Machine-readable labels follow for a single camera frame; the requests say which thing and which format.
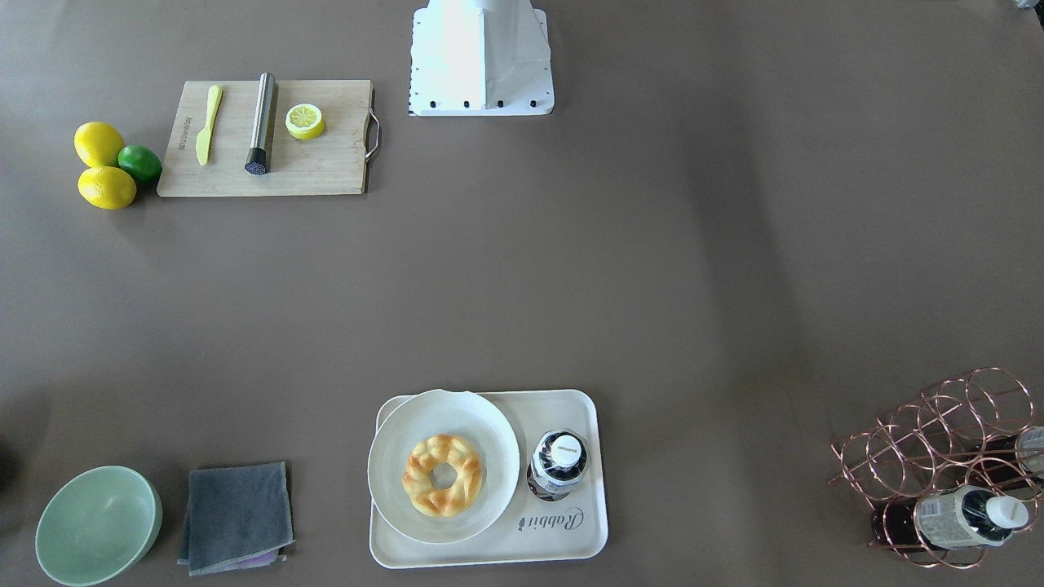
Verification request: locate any tea bottle white cap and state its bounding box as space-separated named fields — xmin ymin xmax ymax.
xmin=526 ymin=428 xmax=589 ymax=501

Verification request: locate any cream serving tray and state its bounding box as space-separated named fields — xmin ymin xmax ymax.
xmin=369 ymin=389 xmax=610 ymax=569

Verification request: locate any tea bottle in rack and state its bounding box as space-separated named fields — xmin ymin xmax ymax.
xmin=871 ymin=484 xmax=1029 ymax=554

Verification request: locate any white round plate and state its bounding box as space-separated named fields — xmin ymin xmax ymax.
xmin=367 ymin=390 xmax=520 ymax=544

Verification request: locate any wooden cutting board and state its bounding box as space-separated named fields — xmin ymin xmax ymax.
xmin=157 ymin=79 xmax=380 ymax=197

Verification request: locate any half lemon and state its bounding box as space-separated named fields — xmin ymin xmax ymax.
xmin=285 ymin=103 xmax=325 ymax=140

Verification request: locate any steel muddler black tip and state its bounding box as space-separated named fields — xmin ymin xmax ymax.
xmin=245 ymin=72 xmax=277 ymax=177

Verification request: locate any yellow plastic knife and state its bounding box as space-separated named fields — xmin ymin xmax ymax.
xmin=195 ymin=83 xmax=223 ymax=166

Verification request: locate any grey folded cloth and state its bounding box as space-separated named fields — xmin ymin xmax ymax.
xmin=177 ymin=461 xmax=294 ymax=576

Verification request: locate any green lime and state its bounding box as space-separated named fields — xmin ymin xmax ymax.
xmin=117 ymin=144 xmax=163 ymax=183

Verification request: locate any yellow lemon lower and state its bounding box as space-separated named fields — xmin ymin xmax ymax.
xmin=77 ymin=166 xmax=137 ymax=210

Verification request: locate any yellow lemon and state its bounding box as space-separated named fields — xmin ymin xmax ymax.
xmin=77 ymin=166 xmax=137 ymax=210
xmin=73 ymin=121 xmax=126 ymax=168

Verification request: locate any yellow lemon upper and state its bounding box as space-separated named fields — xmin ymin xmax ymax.
xmin=73 ymin=121 xmax=126 ymax=168

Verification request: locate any green ceramic bowl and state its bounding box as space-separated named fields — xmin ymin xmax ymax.
xmin=35 ymin=466 xmax=163 ymax=586

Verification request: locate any braided ring bread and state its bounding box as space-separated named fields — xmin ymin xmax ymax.
xmin=402 ymin=435 xmax=484 ymax=518

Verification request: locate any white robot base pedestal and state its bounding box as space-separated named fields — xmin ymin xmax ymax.
xmin=408 ymin=1 xmax=555 ymax=117

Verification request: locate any copper wire bottle rack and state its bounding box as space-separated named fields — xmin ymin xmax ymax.
xmin=832 ymin=367 xmax=1042 ymax=569

